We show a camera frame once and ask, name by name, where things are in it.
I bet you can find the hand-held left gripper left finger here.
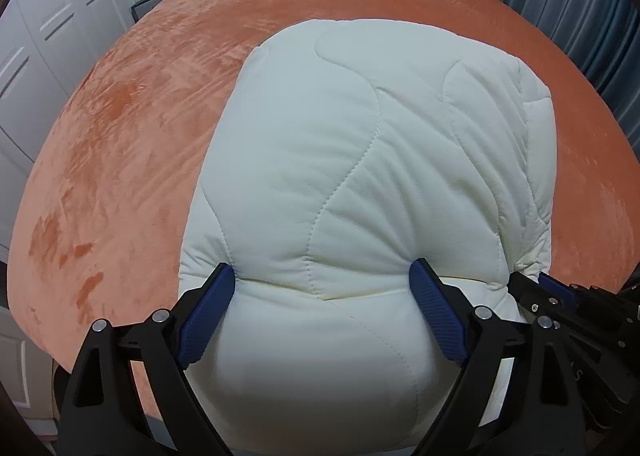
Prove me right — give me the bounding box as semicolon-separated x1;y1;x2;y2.
56;262;237;456

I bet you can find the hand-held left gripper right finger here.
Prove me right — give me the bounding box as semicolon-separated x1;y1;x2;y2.
409;257;586;456

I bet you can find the dark nightstand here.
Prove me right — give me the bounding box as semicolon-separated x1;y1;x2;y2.
131;0;176;22

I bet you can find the cream quilted jacket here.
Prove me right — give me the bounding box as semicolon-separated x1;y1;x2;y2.
177;19;558;456

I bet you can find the white wardrobe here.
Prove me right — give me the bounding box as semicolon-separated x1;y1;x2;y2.
0;0;151;424

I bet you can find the orange plush bedspread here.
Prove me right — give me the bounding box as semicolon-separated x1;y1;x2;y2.
7;0;640;437

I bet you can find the grey curtain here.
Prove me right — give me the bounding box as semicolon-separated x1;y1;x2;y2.
492;0;640;157

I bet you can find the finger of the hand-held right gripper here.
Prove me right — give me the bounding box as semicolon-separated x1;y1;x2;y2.
507;272;557;327
537;271;606;313

